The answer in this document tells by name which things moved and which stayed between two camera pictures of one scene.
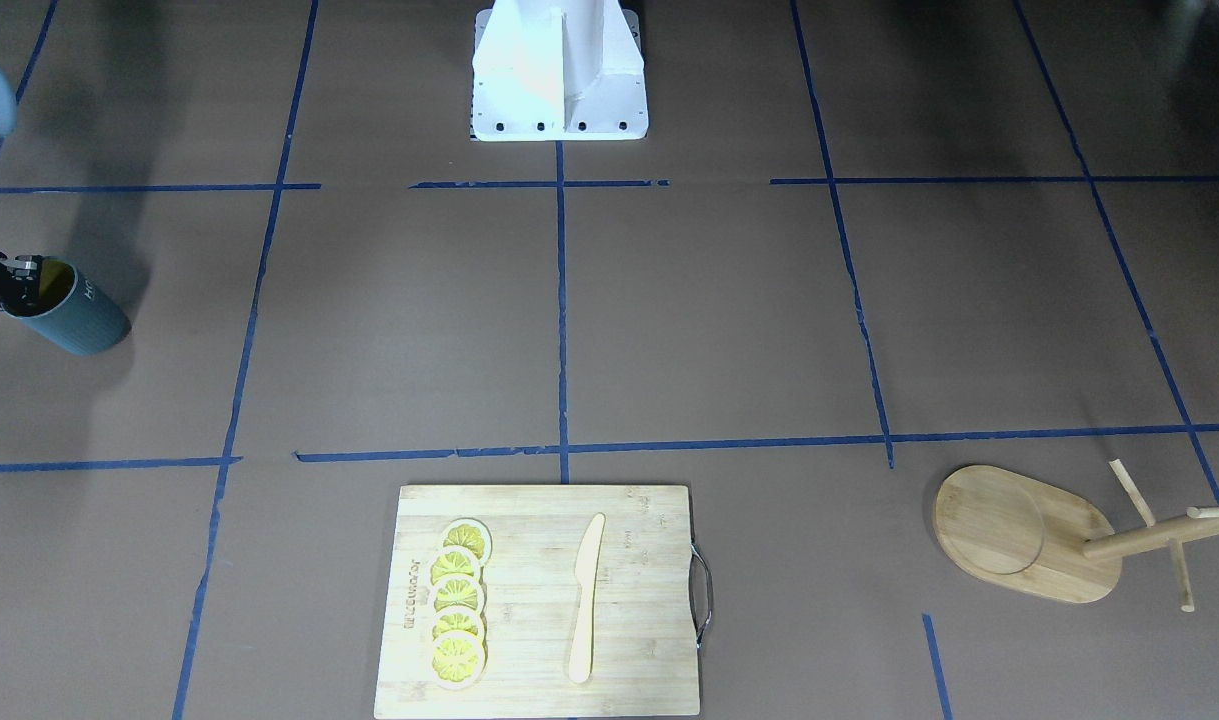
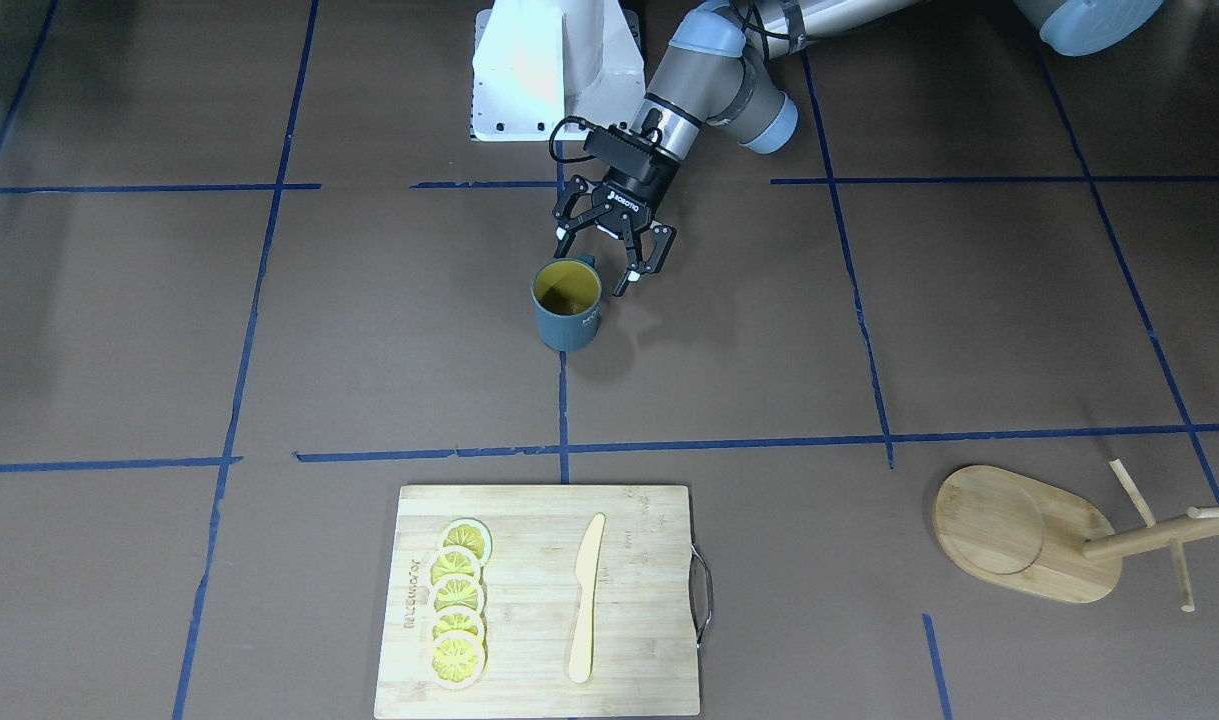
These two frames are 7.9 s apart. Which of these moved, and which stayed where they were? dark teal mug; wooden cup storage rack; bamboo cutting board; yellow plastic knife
Moved: dark teal mug
Stayed: yellow plastic knife; bamboo cutting board; wooden cup storage rack
